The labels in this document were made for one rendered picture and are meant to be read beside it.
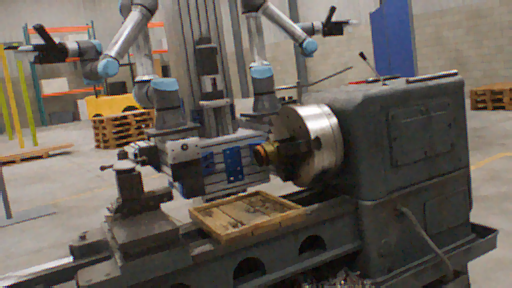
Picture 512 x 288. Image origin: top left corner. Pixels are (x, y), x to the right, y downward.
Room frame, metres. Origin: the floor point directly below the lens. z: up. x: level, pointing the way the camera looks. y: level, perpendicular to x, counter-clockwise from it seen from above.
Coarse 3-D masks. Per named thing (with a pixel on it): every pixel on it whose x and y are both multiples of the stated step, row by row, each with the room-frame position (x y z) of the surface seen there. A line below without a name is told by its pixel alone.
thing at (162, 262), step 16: (80, 240) 1.35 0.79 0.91; (96, 240) 1.35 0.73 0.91; (112, 240) 1.28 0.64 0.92; (80, 256) 1.32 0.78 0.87; (112, 256) 1.24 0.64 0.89; (144, 256) 1.12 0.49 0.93; (160, 256) 1.14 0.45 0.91; (176, 256) 1.16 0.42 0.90; (80, 272) 1.12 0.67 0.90; (96, 272) 1.11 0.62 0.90; (112, 272) 1.10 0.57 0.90; (128, 272) 1.09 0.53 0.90; (144, 272) 1.11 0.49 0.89; (160, 272) 1.13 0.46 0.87
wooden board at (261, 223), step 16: (256, 192) 1.71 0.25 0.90; (192, 208) 1.57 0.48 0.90; (208, 208) 1.61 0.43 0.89; (224, 208) 1.59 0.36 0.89; (240, 208) 1.57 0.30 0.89; (256, 208) 1.54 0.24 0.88; (272, 208) 1.52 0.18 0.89; (208, 224) 1.38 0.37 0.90; (224, 224) 1.41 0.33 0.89; (240, 224) 1.40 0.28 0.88; (256, 224) 1.33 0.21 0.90; (272, 224) 1.36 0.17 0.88; (288, 224) 1.39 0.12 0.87; (224, 240) 1.28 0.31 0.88; (240, 240) 1.30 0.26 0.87
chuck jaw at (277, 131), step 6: (270, 120) 1.66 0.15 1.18; (276, 120) 1.66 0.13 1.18; (270, 126) 1.66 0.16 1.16; (276, 126) 1.64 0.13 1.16; (282, 126) 1.64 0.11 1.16; (270, 132) 1.63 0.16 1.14; (276, 132) 1.62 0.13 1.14; (282, 132) 1.62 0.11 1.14; (270, 138) 1.59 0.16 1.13; (276, 138) 1.60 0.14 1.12; (282, 138) 1.61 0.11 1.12; (288, 138) 1.62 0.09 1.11; (294, 138) 1.65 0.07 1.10
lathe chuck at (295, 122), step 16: (288, 112) 1.61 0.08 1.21; (304, 112) 1.55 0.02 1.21; (320, 112) 1.57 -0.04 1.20; (288, 128) 1.63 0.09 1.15; (304, 128) 1.52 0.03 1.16; (320, 128) 1.52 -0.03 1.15; (320, 144) 1.51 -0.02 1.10; (304, 160) 1.55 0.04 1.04; (320, 160) 1.50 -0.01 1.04; (336, 160) 1.53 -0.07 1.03; (304, 176) 1.56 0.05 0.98; (320, 176) 1.53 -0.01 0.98
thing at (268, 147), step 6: (264, 144) 1.54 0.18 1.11; (270, 144) 1.55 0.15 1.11; (276, 144) 1.56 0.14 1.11; (252, 150) 1.55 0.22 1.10; (258, 150) 1.52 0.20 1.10; (264, 150) 1.53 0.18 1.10; (270, 150) 1.53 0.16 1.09; (276, 150) 1.53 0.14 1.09; (252, 156) 1.57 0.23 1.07; (258, 156) 1.57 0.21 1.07; (264, 156) 1.51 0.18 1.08; (270, 156) 1.52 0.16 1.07; (276, 156) 1.53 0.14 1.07; (258, 162) 1.56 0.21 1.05; (264, 162) 1.52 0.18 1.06; (270, 162) 1.53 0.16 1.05; (276, 162) 1.55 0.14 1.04
